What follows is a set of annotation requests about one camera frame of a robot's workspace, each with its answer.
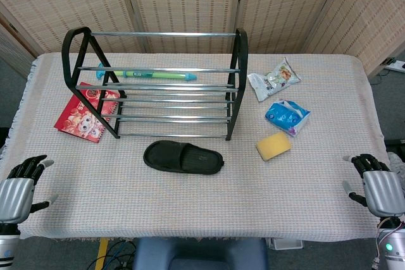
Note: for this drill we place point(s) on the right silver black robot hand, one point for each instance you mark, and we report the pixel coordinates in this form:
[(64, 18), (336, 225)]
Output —
[(379, 192)]

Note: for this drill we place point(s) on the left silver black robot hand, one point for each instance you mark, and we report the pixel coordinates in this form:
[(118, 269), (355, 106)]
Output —
[(16, 194)]

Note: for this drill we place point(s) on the black slipper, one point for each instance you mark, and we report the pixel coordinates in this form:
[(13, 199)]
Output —
[(180, 157)]

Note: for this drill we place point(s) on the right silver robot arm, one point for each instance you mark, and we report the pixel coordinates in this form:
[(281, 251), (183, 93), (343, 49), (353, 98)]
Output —
[(392, 248)]

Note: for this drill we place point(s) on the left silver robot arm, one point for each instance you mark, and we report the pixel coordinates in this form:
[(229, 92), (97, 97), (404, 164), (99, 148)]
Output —
[(9, 244)]

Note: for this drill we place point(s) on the black metal shoe rack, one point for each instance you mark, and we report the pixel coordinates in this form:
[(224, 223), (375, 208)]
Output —
[(235, 71)]

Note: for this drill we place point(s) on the red cartoon spiral notebook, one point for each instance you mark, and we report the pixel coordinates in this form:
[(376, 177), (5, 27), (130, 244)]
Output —
[(79, 118)]

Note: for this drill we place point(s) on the yellow sponge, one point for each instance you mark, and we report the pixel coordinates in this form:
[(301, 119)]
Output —
[(273, 146)]

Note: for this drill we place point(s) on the blue tissue pack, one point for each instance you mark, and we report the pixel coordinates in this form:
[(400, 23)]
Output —
[(286, 118)]

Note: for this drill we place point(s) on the white power strip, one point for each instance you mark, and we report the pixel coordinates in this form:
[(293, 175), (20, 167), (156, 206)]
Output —
[(397, 65)]

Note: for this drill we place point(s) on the white snack bag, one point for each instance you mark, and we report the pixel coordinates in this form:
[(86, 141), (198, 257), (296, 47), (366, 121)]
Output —
[(273, 80)]

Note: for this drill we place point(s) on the woven beige tablecloth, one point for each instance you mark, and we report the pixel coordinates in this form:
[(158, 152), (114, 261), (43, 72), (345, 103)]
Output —
[(196, 200)]

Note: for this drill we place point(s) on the green blue water gun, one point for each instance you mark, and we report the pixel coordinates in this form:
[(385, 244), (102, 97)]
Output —
[(164, 75)]

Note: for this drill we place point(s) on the bamboo folding screen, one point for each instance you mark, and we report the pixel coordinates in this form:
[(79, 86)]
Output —
[(190, 1)]

